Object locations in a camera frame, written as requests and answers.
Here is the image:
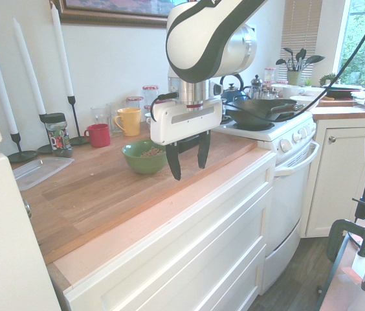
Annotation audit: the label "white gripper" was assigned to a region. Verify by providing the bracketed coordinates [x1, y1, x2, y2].
[150, 98, 224, 181]

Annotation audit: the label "brown cereal pieces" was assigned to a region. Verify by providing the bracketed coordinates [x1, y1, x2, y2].
[138, 147, 166, 159]

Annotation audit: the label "green ceramic bowl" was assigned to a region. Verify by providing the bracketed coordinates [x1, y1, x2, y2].
[121, 139, 168, 176]

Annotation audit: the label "yellow mug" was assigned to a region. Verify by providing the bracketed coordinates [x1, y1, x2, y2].
[113, 107, 142, 137]

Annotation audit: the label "glass jar red-checked lid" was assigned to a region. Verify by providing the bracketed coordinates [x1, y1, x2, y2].
[264, 67, 276, 86]
[126, 96, 144, 111]
[142, 84, 160, 113]

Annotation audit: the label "black wok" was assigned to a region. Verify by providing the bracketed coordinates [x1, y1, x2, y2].
[225, 98, 305, 128]

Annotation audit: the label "blue kettle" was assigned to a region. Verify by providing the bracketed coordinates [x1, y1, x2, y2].
[220, 73, 251, 105]

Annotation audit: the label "clear glass mug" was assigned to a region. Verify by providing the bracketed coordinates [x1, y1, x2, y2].
[91, 106, 109, 127]
[106, 102, 126, 135]

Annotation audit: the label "white drawer cabinet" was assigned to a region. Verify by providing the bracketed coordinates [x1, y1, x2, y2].
[62, 152, 277, 311]

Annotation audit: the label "red mug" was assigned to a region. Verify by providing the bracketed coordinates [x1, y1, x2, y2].
[83, 123, 111, 148]

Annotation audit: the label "glass french press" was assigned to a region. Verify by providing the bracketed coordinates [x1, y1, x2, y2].
[250, 75, 265, 100]

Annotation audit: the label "white stove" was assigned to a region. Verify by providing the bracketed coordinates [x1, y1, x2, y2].
[211, 109, 319, 295]

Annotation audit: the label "white mug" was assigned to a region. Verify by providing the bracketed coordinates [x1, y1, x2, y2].
[282, 86, 306, 100]

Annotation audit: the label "green utensil crock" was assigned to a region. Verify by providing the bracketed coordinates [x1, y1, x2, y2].
[286, 70, 302, 87]

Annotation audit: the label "black-lidded printed jar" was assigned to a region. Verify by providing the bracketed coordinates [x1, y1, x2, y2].
[39, 112, 73, 159]

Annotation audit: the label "white door cabinet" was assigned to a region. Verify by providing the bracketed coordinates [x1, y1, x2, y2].
[304, 116, 365, 239]

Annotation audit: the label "small green plant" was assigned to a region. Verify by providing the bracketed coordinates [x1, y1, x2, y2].
[318, 73, 337, 87]

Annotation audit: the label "framed picture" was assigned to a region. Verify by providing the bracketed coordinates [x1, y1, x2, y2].
[58, 0, 171, 29]

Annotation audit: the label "white taper candle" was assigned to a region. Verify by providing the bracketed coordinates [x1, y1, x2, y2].
[12, 17, 47, 115]
[50, 2, 74, 97]
[0, 31, 19, 135]

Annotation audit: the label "green metal clamp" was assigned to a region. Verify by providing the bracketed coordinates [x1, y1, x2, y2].
[326, 197, 365, 264]

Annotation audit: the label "wooden window blinds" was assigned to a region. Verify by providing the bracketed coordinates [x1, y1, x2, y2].
[280, 0, 319, 87]

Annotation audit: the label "black frying pan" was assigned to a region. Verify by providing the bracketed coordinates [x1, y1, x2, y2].
[323, 84, 365, 98]

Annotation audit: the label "robot mounting table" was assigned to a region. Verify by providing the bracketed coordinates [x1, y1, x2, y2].
[317, 223, 365, 311]

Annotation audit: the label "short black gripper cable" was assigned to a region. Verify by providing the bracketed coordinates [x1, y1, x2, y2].
[149, 92, 179, 122]

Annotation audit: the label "long black cable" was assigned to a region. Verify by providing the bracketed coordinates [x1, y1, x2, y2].
[226, 0, 365, 121]

